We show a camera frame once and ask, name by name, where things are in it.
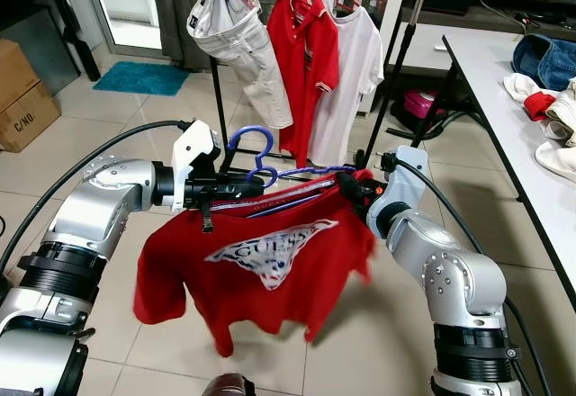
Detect purple plastic hanger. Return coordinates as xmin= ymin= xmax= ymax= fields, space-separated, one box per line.
xmin=225 ymin=126 xmax=363 ymax=219

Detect red T-shirt with print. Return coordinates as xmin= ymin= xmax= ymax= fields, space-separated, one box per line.
xmin=133 ymin=169 xmax=379 ymax=359

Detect white T-shirt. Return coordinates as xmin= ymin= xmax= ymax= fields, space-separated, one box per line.
xmin=306 ymin=2 xmax=386 ymax=167

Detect red polo shirt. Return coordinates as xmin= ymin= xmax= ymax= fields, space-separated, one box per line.
xmin=267 ymin=0 xmax=341 ymax=169

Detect teal rug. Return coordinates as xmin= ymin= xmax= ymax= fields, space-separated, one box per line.
xmin=93 ymin=61 xmax=192 ymax=98

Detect white pants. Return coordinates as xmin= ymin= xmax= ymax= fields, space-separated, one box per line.
xmin=186 ymin=0 xmax=295 ymax=130

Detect large white table black legs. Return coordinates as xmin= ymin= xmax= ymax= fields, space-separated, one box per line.
xmin=441 ymin=31 xmax=576 ymax=302

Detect dark curtain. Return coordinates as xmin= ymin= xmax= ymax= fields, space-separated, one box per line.
xmin=148 ymin=0 xmax=212 ymax=68

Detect cream sweater with red cuffs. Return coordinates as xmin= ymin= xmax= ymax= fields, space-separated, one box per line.
xmin=502 ymin=72 xmax=576 ymax=181

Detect printed brown cardboard box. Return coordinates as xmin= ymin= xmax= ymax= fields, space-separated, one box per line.
xmin=0 ymin=38 xmax=61 ymax=154

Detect white framed glass door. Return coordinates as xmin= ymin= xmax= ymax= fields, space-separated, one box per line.
xmin=76 ymin=0 xmax=185 ymax=59

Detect blue jeans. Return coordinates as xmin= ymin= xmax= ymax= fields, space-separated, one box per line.
xmin=511 ymin=33 xmax=576 ymax=93

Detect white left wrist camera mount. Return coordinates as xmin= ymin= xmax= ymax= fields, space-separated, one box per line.
xmin=171 ymin=120 xmax=223 ymax=212

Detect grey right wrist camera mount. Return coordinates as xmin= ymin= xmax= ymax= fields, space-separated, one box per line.
xmin=367 ymin=147 xmax=430 ymax=239

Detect clothes rack with silver rail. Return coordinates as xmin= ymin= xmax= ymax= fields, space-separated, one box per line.
xmin=209 ymin=0 xmax=469 ymax=176

